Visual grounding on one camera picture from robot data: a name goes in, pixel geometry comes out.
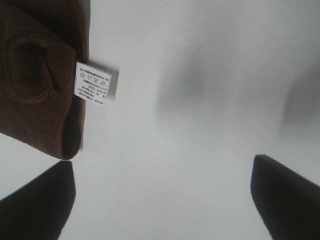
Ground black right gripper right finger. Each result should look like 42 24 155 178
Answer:
250 154 320 240

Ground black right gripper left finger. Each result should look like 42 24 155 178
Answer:
0 161 76 240

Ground brown towel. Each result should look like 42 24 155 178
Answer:
0 0 87 160

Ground white towel care label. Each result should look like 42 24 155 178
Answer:
74 61 119 108

